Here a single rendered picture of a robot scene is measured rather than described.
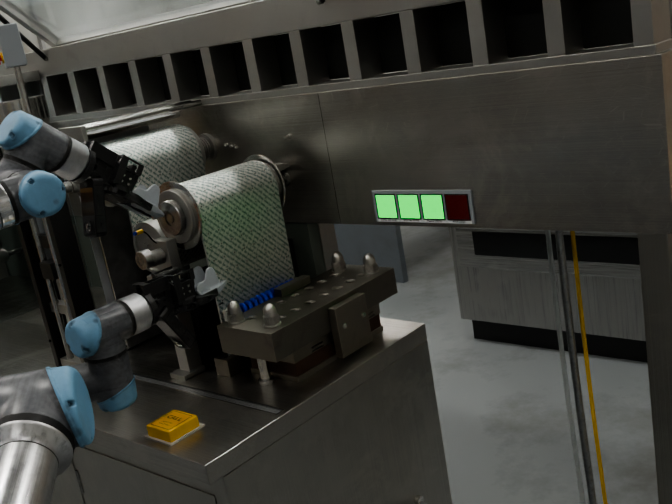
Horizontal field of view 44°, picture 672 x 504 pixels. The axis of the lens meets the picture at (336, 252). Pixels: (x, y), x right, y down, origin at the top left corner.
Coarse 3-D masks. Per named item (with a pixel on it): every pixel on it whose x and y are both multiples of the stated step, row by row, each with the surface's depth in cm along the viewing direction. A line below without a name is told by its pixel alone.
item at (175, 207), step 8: (168, 200) 171; (160, 208) 172; (168, 208) 171; (176, 208) 169; (168, 216) 172; (176, 216) 170; (184, 216) 170; (168, 224) 173; (176, 224) 171; (184, 224) 170; (168, 232) 173; (176, 232) 171
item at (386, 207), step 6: (378, 198) 178; (384, 198) 177; (390, 198) 176; (378, 204) 178; (384, 204) 177; (390, 204) 176; (378, 210) 179; (384, 210) 178; (390, 210) 177; (384, 216) 178; (390, 216) 177; (396, 216) 176
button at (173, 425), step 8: (168, 416) 156; (176, 416) 155; (184, 416) 155; (192, 416) 154; (152, 424) 154; (160, 424) 153; (168, 424) 153; (176, 424) 152; (184, 424) 152; (192, 424) 154; (152, 432) 153; (160, 432) 151; (168, 432) 150; (176, 432) 151; (184, 432) 152; (168, 440) 150
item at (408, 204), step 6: (402, 198) 174; (408, 198) 173; (414, 198) 172; (402, 204) 174; (408, 204) 173; (414, 204) 172; (402, 210) 175; (408, 210) 174; (414, 210) 173; (402, 216) 175; (408, 216) 174; (414, 216) 173
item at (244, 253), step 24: (264, 216) 183; (216, 240) 173; (240, 240) 178; (264, 240) 183; (216, 264) 173; (240, 264) 178; (264, 264) 184; (288, 264) 189; (240, 288) 179; (264, 288) 184
